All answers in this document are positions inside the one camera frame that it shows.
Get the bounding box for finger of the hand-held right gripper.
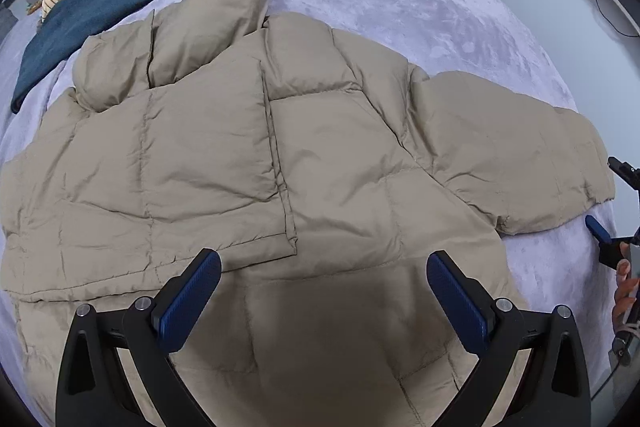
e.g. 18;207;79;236
607;156;640;194
585;215;632;269

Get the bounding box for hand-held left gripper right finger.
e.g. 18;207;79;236
426;250;593;427

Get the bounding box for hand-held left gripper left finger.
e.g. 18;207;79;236
54;248;222;427

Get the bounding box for beige puffer jacket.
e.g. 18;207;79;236
0;0;616;427

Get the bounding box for person's right hand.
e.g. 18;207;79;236
610;242;640;324

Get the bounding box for blue jeans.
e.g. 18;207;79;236
11;0;188;114

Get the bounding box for black monitor cable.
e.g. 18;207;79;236
591;0;640;38

